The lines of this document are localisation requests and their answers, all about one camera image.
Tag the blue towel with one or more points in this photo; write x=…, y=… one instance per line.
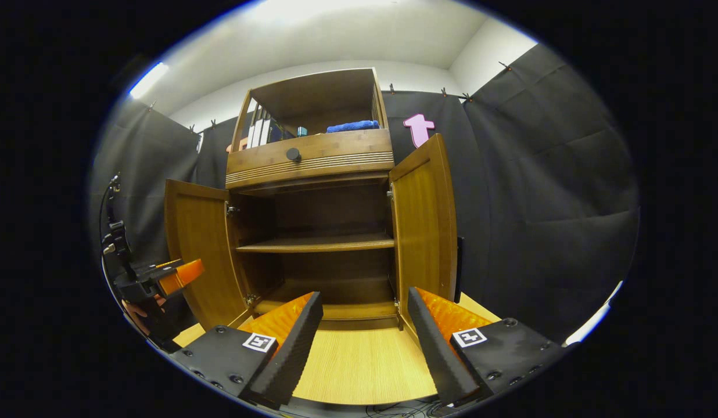
x=353, y=126

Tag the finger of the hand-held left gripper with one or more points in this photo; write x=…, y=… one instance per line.
x=185, y=276

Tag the wooden cabinet drawer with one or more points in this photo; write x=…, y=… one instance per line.
x=336, y=151

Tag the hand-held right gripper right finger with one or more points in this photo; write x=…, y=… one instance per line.
x=434, y=348

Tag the wooden double-door shoe cabinet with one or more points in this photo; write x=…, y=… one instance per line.
x=318, y=98

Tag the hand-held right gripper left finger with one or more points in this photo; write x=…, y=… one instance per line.
x=298, y=348

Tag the wooden shoe cabinet door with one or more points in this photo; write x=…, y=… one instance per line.
x=423, y=232
x=202, y=249

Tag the metal door hinge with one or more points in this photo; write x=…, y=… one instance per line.
x=231, y=209
x=390, y=191
x=251, y=299

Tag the black round drawer knob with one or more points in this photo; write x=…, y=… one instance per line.
x=293, y=154

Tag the wooden cabinet shelf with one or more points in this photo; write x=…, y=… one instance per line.
x=315, y=244

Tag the small ceiling light panel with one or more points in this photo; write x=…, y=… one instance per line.
x=149, y=80

